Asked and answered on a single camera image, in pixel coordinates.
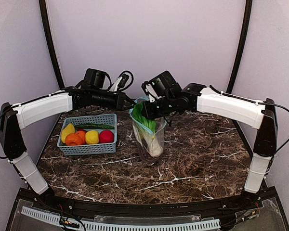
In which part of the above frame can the light blue plastic basket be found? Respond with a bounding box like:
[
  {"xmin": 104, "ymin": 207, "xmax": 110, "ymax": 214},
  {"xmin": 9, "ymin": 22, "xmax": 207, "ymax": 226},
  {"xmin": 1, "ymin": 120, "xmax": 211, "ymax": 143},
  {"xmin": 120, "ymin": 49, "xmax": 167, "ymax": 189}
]
[{"xmin": 57, "ymin": 114, "xmax": 117, "ymax": 156}]

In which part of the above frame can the black front rail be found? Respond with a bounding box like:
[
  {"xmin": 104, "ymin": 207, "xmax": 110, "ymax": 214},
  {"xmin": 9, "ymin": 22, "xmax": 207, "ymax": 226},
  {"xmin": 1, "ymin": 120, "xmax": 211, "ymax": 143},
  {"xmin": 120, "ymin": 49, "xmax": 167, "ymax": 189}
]
[{"xmin": 33, "ymin": 187, "xmax": 276, "ymax": 218}]

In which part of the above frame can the yellow lemon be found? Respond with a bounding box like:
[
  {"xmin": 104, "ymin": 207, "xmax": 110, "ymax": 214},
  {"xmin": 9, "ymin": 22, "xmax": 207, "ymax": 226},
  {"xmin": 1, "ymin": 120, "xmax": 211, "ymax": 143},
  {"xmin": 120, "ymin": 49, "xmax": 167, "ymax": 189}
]
[{"xmin": 85, "ymin": 130, "xmax": 99, "ymax": 145}]

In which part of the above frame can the yellow pear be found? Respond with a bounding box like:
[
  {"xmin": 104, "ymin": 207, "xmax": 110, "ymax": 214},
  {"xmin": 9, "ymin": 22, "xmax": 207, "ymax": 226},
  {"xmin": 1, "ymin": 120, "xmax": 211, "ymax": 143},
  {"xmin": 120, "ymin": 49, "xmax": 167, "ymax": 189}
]
[{"xmin": 61, "ymin": 123, "xmax": 75, "ymax": 144}]

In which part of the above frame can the red apple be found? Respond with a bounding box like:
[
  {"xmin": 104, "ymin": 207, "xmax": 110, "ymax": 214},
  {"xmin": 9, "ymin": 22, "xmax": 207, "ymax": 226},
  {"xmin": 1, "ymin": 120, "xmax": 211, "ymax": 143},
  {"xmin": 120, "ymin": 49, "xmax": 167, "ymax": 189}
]
[{"xmin": 99, "ymin": 130, "xmax": 115, "ymax": 143}]

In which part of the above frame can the white garlic bulb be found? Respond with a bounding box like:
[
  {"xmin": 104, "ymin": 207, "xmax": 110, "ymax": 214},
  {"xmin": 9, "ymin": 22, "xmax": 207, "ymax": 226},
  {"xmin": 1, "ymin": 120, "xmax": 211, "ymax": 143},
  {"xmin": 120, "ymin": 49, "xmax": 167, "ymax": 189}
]
[{"xmin": 131, "ymin": 103, "xmax": 162, "ymax": 157}]

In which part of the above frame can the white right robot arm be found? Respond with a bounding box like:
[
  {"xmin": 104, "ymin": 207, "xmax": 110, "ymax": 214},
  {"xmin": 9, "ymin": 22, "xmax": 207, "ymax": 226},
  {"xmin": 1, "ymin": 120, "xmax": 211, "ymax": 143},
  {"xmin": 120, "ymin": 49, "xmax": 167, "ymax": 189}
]
[{"xmin": 142, "ymin": 71, "xmax": 280, "ymax": 193}]

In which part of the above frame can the light blue cable duct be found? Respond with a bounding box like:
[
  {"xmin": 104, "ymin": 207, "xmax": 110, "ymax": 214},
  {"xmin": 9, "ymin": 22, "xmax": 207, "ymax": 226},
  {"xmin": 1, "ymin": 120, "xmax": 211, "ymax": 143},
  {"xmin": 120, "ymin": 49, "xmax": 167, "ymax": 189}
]
[{"xmin": 21, "ymin": 206, "xmax": 221, "ymax": 231}]

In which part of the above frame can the orange fruit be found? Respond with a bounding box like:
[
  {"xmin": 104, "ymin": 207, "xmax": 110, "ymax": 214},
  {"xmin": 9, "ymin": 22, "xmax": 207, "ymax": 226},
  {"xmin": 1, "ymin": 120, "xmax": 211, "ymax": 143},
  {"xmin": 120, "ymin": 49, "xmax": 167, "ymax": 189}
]
[{"xmin": 65, "ymin": 133, "xmax": 83, "ymax": 146}]

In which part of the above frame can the clear zip top bag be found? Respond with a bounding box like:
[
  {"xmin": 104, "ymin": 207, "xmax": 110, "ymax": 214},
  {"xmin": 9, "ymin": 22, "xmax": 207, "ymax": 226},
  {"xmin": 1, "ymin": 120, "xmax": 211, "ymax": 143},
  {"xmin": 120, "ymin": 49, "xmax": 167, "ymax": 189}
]
[{"xmin": 129, "ymin": 96, "xmax": 167, "ymax": 165}]

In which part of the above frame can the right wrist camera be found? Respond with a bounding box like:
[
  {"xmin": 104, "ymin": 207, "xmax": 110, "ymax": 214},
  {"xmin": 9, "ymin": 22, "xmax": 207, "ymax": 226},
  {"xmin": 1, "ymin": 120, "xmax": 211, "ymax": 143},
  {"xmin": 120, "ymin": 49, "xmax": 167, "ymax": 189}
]
[{"xmin": 141, "ymin": 81, "xmax": 158, "ymax": 103}]

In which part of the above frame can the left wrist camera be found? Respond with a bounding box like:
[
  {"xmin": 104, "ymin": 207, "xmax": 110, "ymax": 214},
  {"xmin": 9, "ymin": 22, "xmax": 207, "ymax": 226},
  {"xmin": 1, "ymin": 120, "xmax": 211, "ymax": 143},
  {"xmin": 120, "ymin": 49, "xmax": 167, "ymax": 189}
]
[{"xmin": 108, "ymin": 70, "xmax": 134, "ymax": 92}]

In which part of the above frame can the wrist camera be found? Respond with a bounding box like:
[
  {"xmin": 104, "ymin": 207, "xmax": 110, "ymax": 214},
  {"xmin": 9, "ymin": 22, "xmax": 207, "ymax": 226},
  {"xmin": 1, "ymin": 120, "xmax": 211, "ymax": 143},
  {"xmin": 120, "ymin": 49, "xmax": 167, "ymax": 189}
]
[
  {"xmin": 108, "ymin": 70, "xmax": 134, "ymax": 92},
  {"xmin": 141, "ymin": 81, "xmax": 158, "ymax": 103}
]

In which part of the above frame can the small orange tangerine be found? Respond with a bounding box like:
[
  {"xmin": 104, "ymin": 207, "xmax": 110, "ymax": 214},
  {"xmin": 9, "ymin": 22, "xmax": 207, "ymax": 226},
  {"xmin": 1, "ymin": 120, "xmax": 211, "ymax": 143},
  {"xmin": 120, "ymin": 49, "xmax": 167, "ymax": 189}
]
[{"xmin": 76, "ymin": 130, "xmax": 86, "ymax": 144}]

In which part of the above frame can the green cucumber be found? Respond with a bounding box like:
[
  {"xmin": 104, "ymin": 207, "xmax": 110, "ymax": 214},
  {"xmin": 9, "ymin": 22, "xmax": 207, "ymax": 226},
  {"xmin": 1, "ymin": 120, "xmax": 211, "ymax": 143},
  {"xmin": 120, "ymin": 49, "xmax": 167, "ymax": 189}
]
[{"xmin": 74, "ymin": 123, "xmax": 115, "ymax": 129}]

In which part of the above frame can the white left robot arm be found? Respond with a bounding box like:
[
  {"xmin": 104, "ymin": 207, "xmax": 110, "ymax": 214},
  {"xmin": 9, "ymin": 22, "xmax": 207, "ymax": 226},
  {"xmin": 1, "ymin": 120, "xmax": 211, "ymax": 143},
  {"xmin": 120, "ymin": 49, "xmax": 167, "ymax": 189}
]
[{"xmin": 0, "ymin": 68, "xmax": 134, "ymax": 195}]

